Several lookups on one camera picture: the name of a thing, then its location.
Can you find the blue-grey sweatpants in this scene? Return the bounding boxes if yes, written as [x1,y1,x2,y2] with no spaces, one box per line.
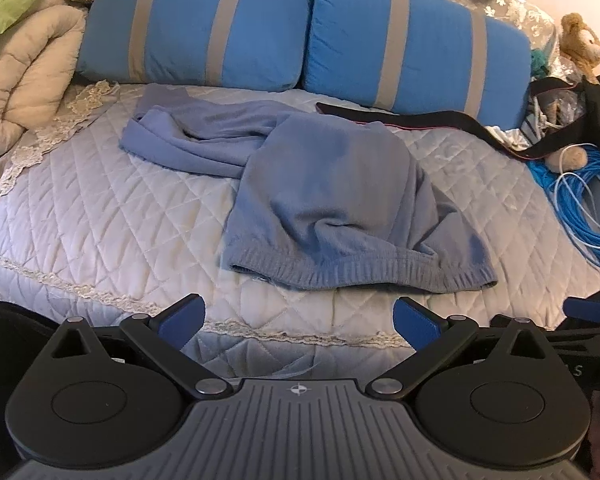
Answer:
[120,84,498,292]

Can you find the quilted white bedspread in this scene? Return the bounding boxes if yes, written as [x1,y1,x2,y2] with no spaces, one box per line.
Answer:
[0,86,600,380]

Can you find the beige plush toy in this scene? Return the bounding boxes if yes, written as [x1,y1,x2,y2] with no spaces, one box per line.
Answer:
[544,144,588,174]

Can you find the white striped cloth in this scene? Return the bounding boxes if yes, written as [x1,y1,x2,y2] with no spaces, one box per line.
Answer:
[486,126,531,151]

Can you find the black bag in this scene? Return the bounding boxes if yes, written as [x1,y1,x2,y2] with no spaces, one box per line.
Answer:
[526,77,600,159]

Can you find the teal yarn item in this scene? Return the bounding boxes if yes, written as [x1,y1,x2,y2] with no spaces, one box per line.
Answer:
[531,49,550,79]

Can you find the brown teddy bear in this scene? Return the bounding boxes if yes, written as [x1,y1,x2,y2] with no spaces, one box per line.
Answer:
[559,13,600,84]

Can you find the beige folded comforter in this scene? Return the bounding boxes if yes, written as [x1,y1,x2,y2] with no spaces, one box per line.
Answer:
[0,0,86,156]

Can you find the right blue striped pillow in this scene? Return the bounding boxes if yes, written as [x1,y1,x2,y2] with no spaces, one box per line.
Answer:
[302,0,531,129]

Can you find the blue striped pillow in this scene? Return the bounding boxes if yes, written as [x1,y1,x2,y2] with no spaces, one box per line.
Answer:
[76,0,313,91]
[302,0,531,129]

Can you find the left blue striped pillow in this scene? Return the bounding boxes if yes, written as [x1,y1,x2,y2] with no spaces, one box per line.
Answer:
[76,0,313,91]

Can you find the blue coiled cable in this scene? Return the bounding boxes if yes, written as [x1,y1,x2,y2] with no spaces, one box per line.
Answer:
[526,142,600,272]

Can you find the white cable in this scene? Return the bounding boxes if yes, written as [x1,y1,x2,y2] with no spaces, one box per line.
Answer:
[557,143,600,175]

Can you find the black strap red edge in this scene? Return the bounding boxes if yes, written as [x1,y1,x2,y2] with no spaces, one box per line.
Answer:
[315,102,588,160]

